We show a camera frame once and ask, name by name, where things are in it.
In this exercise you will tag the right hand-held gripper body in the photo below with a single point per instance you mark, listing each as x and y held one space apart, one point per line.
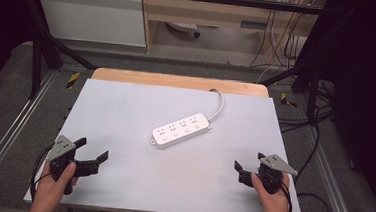
274 179

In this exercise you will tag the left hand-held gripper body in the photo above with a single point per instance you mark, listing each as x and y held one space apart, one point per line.
60 150

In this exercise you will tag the white power strip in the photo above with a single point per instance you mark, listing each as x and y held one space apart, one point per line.
181 130

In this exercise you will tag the person's right hand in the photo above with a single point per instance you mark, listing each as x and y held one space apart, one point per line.
275 207

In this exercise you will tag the person's left hand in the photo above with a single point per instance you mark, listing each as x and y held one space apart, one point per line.
48 193

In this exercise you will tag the white table board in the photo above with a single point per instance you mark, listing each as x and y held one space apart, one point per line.
121 168

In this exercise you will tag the yellow black tape marker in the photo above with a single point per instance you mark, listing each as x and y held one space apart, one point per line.
73 80
287 101

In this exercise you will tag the wooden table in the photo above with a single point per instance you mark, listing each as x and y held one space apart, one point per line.
177 81

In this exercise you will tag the white cabinet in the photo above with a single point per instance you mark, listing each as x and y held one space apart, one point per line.
88 15

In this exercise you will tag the light wooden desk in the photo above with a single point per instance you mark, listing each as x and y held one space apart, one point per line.
209 15

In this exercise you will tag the office chair base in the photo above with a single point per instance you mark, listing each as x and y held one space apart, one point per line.
183 27

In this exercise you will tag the aluminium floor rail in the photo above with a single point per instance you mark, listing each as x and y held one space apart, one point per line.
334 183
10 130

